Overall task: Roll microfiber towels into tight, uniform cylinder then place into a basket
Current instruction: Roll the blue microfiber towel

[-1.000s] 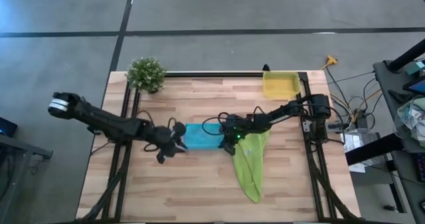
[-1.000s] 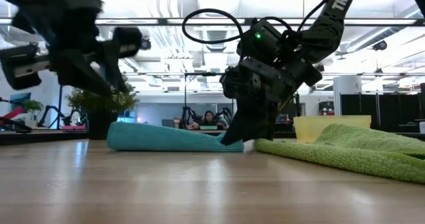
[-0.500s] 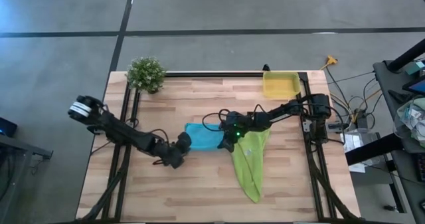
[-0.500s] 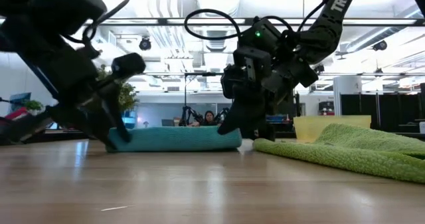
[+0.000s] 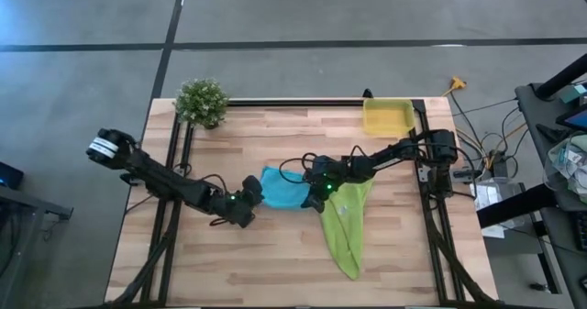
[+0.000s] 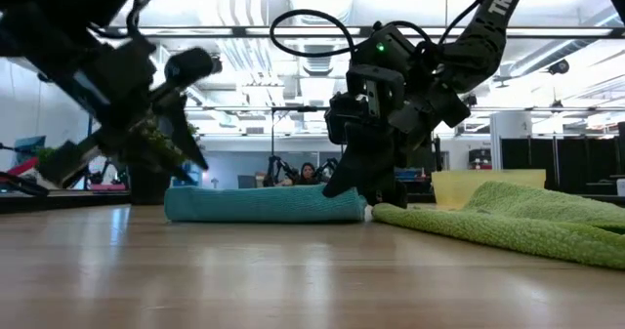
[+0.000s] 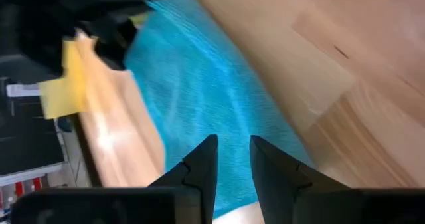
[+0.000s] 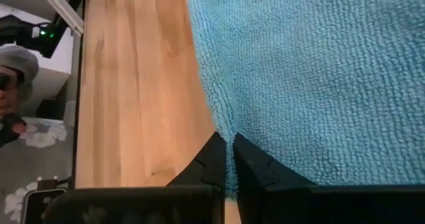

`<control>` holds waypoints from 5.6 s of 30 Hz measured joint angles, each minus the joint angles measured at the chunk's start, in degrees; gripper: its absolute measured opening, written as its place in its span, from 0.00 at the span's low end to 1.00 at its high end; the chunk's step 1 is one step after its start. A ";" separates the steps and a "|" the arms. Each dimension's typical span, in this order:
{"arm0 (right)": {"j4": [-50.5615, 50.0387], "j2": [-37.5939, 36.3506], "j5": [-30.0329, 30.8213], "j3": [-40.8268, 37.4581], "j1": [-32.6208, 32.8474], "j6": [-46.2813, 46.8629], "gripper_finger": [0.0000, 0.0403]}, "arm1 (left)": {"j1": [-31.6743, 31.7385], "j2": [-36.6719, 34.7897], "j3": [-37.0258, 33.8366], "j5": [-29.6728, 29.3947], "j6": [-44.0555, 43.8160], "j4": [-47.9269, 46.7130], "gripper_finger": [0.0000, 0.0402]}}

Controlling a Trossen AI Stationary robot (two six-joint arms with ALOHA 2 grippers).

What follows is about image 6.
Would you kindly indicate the green microfiber towel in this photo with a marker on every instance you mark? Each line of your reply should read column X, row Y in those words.
column 527, row 217

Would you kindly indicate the small background plant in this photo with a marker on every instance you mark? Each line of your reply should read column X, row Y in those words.
column 46, row 154

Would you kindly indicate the background robot rig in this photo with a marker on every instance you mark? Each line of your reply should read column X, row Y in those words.
column 274, row 168

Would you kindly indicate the yellow plastic basket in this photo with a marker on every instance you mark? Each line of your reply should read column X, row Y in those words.
column 454, row 187

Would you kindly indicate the small table lamp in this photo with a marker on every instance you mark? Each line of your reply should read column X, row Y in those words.
column 215, row 183

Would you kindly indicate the black computer monitor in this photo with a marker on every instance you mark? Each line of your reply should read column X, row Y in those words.
column 425, row 155

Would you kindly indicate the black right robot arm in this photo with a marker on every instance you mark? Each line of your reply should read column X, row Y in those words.
column 488, row 31

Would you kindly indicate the small white box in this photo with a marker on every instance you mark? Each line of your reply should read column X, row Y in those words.
column 621, row 187

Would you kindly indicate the black aluminium table frame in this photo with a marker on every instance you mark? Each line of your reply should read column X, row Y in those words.
column 73, row 202

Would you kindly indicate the blue microfiber towel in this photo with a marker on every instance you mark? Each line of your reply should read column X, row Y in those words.
column 254, row 204

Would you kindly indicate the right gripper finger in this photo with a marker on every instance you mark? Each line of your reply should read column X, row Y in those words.
column 363, row 163
column 393, row 192

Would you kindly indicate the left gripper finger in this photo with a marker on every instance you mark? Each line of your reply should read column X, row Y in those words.
column 151, row 151
column 178, row 124

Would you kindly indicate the person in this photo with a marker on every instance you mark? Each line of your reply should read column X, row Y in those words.
column 307, row 174

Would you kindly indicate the background black robot arm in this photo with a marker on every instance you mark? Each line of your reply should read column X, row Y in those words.
column 97, row 177

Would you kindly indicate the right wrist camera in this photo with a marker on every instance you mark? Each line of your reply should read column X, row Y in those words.
column 376, row 92

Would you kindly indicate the white pillar cabinet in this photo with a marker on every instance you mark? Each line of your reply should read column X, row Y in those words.
column 510, row 143

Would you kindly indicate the blue storage bin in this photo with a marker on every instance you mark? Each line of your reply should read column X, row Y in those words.
column 410, row 175

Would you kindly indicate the blue wall poster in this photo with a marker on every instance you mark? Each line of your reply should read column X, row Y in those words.
column 29, row 143

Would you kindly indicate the pink flat object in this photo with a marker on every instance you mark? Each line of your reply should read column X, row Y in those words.
column 108, row 188

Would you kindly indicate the green potted plant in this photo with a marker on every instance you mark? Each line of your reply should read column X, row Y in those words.
column 149, row 187

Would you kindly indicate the black overhead light bar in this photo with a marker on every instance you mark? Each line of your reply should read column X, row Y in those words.
column 561, row 32

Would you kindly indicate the red and black device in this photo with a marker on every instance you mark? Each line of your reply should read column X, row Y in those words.
column 24, row 165

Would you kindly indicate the black ceiling spotlight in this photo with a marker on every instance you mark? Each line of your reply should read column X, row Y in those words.
column 471, row 101
column 559, row 67

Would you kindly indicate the black office partition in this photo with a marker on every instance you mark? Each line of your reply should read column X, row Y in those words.
column 571, row 163

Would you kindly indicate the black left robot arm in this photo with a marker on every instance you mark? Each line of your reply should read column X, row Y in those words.
column 58, row 7

